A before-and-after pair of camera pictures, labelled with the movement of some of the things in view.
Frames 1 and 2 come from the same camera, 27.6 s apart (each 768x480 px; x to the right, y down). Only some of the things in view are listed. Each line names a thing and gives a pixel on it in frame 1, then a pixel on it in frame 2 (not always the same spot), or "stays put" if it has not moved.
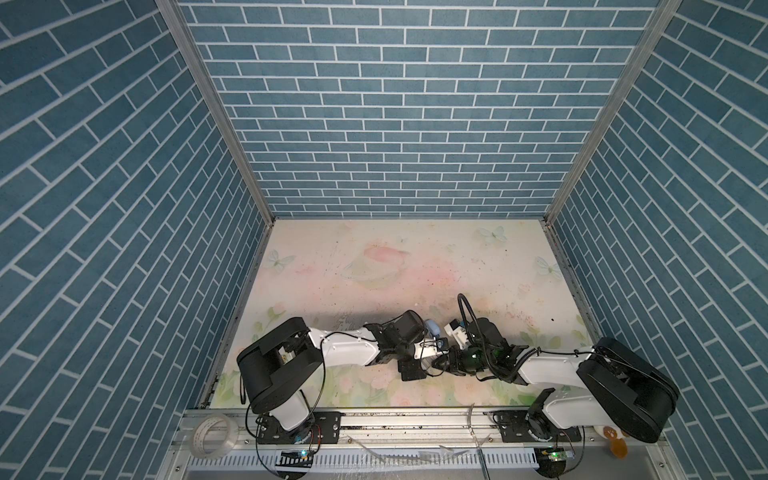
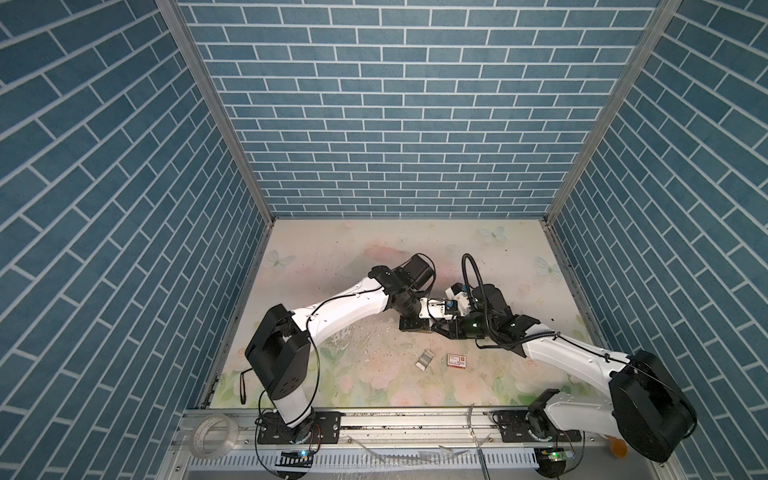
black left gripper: [409, 367] to [408, 325]
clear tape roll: [197, 439] stays put
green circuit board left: [302, 458] stays put
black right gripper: [453, 362] to [452, 329]
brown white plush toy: [618, 445] stays put
